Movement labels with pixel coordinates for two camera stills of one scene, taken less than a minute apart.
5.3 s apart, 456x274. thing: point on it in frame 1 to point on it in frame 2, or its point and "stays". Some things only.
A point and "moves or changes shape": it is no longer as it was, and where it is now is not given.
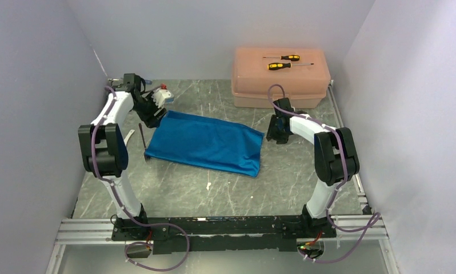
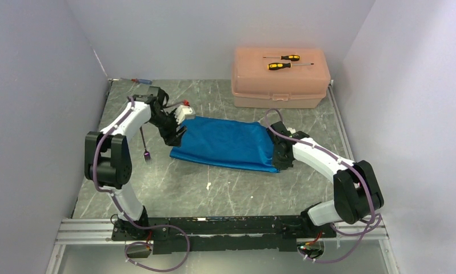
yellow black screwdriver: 276,66 stays
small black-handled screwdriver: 291,57 stays
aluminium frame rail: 367,227 stays
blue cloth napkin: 199,140 moves or changes shape
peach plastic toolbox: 304,73 stays
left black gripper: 151,120 to 171,137
